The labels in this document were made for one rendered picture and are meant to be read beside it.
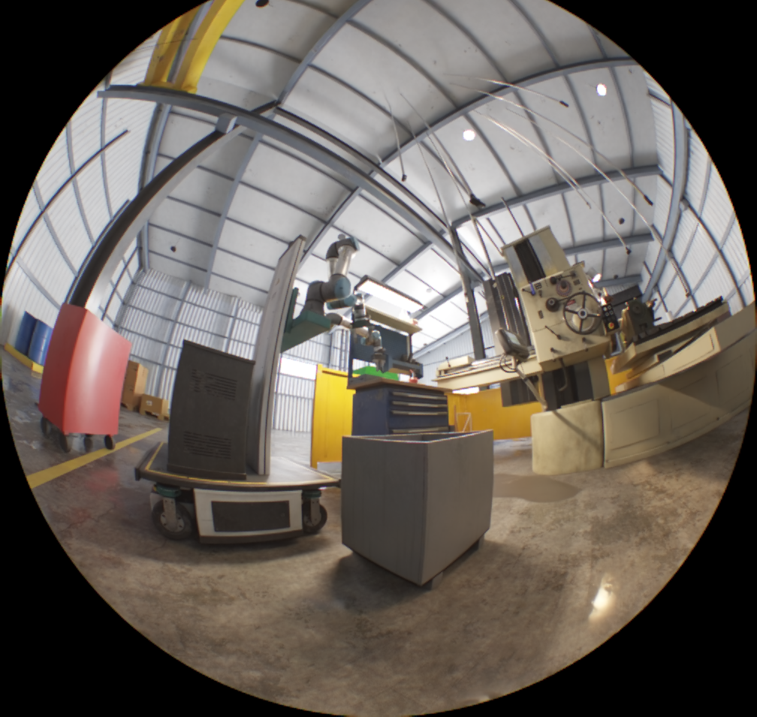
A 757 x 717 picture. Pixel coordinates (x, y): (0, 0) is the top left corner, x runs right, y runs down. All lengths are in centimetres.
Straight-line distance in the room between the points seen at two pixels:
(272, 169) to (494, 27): 859
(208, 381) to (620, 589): 156
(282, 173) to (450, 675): 986
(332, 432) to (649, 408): 319
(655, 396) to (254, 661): 259
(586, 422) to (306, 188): 974
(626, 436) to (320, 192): 1000
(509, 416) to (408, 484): 418
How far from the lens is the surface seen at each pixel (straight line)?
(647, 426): 237
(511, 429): 477
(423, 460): 64
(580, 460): 228
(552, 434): 226
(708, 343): 141
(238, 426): 99
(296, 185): 942
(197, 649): 74
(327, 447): 262
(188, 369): 97
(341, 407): 270
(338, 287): 119
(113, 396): 227
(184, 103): 608
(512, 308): 320
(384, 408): 163
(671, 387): 246
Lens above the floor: 61
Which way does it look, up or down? 22 degrees up
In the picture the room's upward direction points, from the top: 1 degrees clockwise
